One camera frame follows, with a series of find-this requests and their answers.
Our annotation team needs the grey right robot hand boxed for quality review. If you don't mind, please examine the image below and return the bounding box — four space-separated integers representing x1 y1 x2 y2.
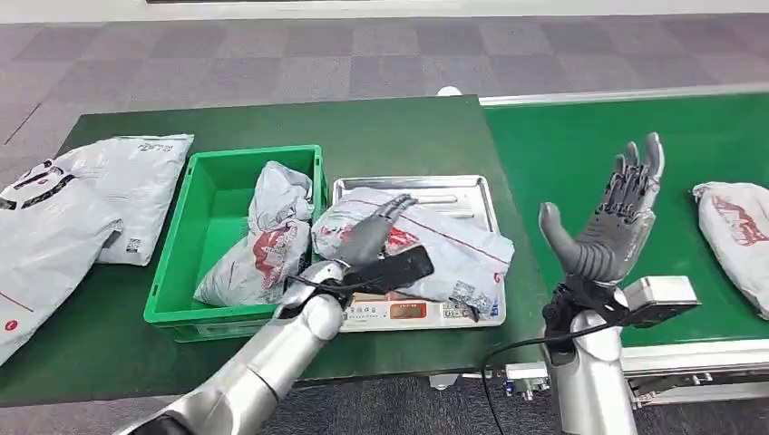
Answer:
539 132 667 289

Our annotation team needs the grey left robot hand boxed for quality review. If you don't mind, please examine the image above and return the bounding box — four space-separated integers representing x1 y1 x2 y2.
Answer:
336 193 419 268

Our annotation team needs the grey red-print parcel bag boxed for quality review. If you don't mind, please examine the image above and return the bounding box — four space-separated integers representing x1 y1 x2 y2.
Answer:
690 181 769 321
193 160 316 308
311 187 516 323

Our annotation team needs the white electronic weighing scale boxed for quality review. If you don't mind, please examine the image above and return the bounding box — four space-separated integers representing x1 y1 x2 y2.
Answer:
339 282 507 334

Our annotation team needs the green conveyor belt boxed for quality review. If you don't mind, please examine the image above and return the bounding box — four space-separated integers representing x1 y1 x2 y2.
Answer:
483 92 769 348

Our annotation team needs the steel scale tray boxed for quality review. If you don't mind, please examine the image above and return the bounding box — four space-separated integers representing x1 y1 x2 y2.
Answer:
331 175 501 236

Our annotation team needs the dark green table mat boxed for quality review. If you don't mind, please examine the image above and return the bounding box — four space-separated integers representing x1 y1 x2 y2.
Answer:
0 95 550 410

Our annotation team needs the green plastic crate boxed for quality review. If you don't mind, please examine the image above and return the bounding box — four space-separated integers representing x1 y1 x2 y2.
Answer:
143 144 329 343

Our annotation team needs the pale grey labelled parcel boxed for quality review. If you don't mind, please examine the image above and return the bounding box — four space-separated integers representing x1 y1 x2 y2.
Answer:
54 133 196 267

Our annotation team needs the large grey black-print parcel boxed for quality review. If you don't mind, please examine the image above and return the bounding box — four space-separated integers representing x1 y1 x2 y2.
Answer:
0 160 125 369

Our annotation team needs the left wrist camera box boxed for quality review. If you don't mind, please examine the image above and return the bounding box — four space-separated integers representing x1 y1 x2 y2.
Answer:
342 245 435 296

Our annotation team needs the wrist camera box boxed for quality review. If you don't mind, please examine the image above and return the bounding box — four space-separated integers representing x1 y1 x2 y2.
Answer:
621 275 702 330
342 245 435 296

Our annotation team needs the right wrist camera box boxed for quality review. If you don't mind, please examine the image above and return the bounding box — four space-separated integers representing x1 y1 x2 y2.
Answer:
621 275 702 330

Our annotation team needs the silver conveyor frame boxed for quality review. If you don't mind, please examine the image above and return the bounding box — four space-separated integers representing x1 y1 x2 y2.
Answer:
429 81 769 411

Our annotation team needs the black cable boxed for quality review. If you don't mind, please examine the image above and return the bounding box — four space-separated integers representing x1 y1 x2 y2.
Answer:
480 321 626 435

